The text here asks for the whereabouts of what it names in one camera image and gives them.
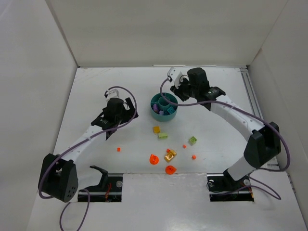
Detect yellow square lego brick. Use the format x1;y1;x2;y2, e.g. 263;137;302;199
153;126;160;133

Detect purple printed curved lego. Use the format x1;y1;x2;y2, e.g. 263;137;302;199
153;104;159;114

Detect orange round lego lower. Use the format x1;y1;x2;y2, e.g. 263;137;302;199
165;165;177;175

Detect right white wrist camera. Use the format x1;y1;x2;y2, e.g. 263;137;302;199
167;67;183;89

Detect purple cable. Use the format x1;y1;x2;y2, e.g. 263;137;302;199
38;86;138;231
160;76;291;201

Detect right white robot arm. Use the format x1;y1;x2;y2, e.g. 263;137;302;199
167;67;281;182

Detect light green sloped lego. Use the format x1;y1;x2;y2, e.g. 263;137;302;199
158;132;168;139

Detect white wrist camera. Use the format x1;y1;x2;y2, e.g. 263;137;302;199
167;67;183;89
104;89;119;101

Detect orange round lego left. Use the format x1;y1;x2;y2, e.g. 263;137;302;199
149;154;159;165

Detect golden yellow curved lego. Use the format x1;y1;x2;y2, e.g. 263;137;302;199
164;150;177;163

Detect aluminium rail right edge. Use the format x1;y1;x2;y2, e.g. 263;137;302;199
240;67;280;170

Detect teal printed lego brick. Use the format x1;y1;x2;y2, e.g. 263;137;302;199
164;111;172;116

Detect teal divided round container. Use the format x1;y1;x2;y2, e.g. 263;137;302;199
150;93;178;122

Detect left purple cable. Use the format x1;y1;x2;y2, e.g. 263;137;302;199
38;86;138;231

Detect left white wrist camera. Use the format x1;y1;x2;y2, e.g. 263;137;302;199
104;89;119;101

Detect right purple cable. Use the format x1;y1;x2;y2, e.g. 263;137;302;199
160;76;291;201

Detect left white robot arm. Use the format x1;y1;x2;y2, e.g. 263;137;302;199
38;97;138;203

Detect light green square lego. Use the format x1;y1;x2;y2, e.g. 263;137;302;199
189;136;197;145

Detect teal square lego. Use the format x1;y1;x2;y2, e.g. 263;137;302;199
167;107;175;114

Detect orange round lego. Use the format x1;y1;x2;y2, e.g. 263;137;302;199
149;154;159;165
165;165;177;175

